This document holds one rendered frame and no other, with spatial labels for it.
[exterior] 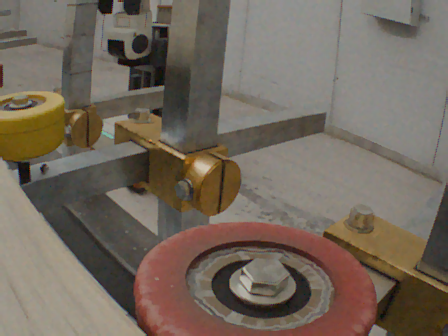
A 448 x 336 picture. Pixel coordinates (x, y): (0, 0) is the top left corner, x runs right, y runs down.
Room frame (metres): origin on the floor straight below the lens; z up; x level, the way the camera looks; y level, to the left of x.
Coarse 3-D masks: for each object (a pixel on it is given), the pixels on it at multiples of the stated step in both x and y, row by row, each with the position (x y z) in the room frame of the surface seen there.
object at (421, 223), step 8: (440, 192) 0.33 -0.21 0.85; (432, 200) 0.31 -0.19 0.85; (440, 200) 0.31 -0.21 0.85; (424, 208) 0.29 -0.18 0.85; (432, 208) 0.29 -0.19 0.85; (416, 216) 0.27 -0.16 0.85; (424, 216) 0.27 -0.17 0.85; (432, 216) 0.27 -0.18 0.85; (408, 224) 0.26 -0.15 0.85; (416, 224) 0.26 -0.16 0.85; (424, 224) 0.26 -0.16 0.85; (432, 224) 0.26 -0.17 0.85; (416, 232) 0.25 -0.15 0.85; (424, 232) 0.25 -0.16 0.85; (368, 272) 0.20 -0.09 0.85; (376, 272) 0.20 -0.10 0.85; (376, 280) 0.19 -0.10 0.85; (384, 280) 0.19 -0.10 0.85; (392, 280) 0.19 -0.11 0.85; (376, 288) 0.18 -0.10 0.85; (384, 288) 0.18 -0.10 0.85; (392, 288) 0.18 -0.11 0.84; (384, 296) 0.17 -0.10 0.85; (384, 304) 0.18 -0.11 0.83; (376, 312) 0.17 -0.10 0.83; (376, 320) 0.18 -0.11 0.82
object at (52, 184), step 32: (224, 128) 0.44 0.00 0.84; (256, 128) 0.46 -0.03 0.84; (288, 128) 0.50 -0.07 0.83; (320, 128) 0.56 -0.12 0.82; (64, 160) 0.32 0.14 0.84; (96, 160) 0.32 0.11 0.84; (128, 160) 0.34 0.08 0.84; (32, 192) 0.27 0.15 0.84; (64, 192) 0.29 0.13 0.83; (96, 192) 0.32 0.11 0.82
